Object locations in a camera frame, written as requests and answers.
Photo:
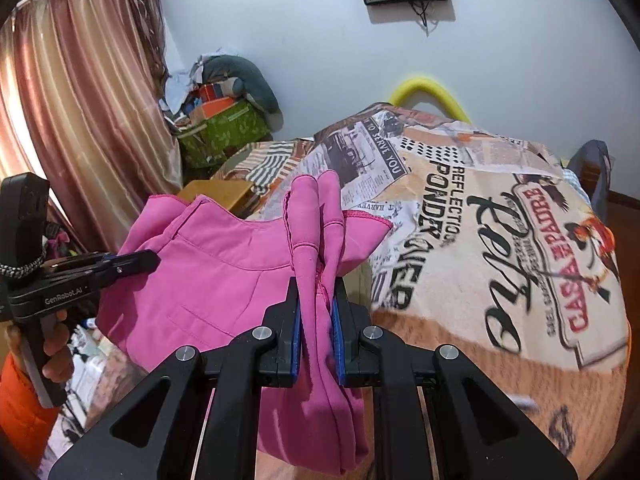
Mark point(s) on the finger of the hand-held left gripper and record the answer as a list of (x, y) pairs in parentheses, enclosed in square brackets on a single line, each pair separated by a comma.
[(135, 262)]

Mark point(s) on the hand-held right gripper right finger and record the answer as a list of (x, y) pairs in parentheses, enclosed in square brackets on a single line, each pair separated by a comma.
[(336, 345)]

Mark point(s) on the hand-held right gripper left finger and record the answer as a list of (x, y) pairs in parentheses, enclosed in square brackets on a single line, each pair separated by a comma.
[(296, 340)]

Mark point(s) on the pink pants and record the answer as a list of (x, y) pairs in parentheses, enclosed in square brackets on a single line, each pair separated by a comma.
[(210, 280)]

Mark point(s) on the person's left forearm orange sleeve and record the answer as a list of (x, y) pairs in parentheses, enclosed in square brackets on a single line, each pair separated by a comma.
[(22, 410)]

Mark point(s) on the person's left hand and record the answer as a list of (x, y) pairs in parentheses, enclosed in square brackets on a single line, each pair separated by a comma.
[(56, 355)]

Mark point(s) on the yellow cardboard box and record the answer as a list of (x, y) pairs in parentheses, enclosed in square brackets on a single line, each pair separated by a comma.
[(215, 195)]

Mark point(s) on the striped brown curtain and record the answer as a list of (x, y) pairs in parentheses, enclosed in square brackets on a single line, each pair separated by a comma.
[(85, 95)]

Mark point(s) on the printed newspaper-pattern blanket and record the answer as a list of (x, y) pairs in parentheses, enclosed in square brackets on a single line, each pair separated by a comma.
[(475, 240)]

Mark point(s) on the orange box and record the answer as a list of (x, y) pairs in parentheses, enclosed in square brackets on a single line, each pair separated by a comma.
[(215, 100)]

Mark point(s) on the grey plush pillow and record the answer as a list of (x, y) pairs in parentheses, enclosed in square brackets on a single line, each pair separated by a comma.
[(250, 77)]

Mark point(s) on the yellow foam tube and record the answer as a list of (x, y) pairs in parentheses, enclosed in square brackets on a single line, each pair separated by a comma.
[(425, 91)]

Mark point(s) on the purple backpack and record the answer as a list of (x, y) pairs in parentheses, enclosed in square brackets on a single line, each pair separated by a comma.
[(595, 175)]

